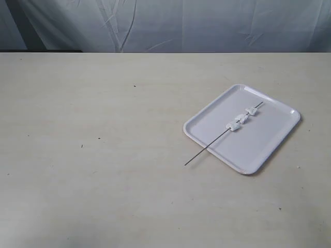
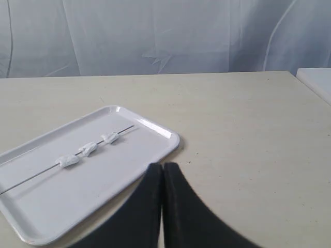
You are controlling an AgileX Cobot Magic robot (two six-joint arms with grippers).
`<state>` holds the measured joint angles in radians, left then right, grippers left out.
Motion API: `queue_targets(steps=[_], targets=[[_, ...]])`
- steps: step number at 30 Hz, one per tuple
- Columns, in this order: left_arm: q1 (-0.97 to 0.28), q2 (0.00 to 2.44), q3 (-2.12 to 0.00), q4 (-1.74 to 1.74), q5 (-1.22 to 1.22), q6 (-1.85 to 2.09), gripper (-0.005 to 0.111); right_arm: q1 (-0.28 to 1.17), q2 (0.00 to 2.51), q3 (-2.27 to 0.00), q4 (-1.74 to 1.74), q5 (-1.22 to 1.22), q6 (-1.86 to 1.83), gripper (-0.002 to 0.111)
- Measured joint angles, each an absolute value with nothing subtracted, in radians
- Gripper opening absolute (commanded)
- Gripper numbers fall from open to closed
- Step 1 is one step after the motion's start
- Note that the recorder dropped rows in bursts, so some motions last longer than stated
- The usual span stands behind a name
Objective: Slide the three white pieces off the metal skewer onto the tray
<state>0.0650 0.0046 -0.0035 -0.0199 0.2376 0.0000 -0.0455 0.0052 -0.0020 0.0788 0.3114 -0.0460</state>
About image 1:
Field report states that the thin metal skewer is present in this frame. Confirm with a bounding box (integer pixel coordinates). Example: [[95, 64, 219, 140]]
[[184, 101, 264, 167]]

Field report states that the white marshmallow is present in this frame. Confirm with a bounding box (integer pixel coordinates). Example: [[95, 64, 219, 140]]
[[245, 107, 258, 116], [235, 114, 249, 124], [225, 120, 240, 132]]

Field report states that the white plastic tray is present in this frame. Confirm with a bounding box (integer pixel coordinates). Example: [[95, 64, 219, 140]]
[[183, 84, 301, 175]]

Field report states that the grey-blue backdrop curtain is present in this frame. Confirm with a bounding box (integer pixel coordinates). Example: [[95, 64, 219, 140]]
[[1, 1, 330, 53]]

